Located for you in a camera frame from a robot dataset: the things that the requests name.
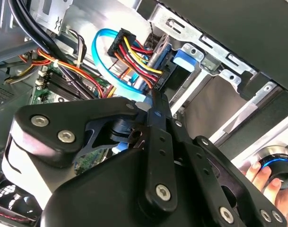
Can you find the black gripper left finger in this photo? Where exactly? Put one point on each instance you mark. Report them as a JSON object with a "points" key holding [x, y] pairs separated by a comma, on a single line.
{"points": [[70, 113]]}

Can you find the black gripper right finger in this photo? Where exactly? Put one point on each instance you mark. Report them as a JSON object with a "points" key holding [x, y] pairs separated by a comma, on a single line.
{"points": [[205, 170]]}

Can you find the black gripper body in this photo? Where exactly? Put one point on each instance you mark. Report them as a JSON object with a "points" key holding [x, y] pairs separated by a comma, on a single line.
{"points": [[106, 194]]}

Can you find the hard disk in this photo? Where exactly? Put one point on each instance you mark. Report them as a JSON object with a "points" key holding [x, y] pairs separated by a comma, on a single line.
{"points": [[185, 60]]}

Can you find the person hand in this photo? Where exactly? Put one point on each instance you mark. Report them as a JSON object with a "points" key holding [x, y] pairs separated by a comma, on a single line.
{"points": [[286, 201]]}

